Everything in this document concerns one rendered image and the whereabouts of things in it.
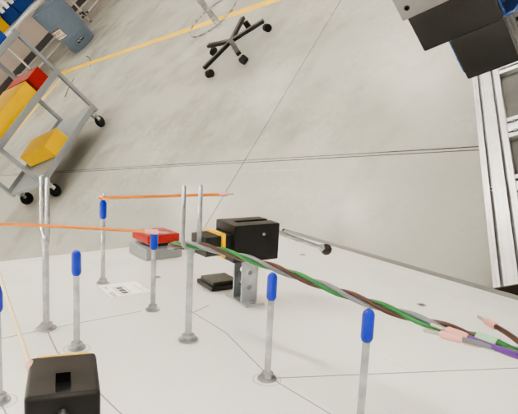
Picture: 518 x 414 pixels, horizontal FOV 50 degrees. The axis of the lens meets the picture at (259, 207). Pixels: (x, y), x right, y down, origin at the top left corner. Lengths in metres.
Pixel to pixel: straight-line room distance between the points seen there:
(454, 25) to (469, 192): 1.13
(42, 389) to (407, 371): 0.31
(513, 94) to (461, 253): 0.55
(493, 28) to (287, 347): 0.70
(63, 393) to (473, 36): 0.90
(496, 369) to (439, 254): 1.45
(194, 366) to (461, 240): 1.58
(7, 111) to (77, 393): 4.27
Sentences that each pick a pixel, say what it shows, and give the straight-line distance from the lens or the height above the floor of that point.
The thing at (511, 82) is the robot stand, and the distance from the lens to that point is 2.10.
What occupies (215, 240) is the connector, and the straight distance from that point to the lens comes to 0.57.
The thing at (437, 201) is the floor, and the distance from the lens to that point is 2.12.
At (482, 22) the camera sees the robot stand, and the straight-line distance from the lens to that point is 1.04.
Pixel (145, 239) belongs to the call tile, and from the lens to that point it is 0.79.
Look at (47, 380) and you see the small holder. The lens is 0.30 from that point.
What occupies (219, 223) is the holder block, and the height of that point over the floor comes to 1.16.
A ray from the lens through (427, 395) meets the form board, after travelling 0.46.
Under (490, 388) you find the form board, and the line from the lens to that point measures 0.50.
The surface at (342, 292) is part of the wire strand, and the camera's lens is 0.39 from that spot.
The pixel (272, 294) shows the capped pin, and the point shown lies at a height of 1.21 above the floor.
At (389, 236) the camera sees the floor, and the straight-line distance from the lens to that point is 2.11.
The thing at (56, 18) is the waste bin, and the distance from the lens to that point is 7.45.
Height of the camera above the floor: 1.49
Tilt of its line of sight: 34 degrees down
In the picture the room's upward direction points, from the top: 43 degrees counter-clockwise
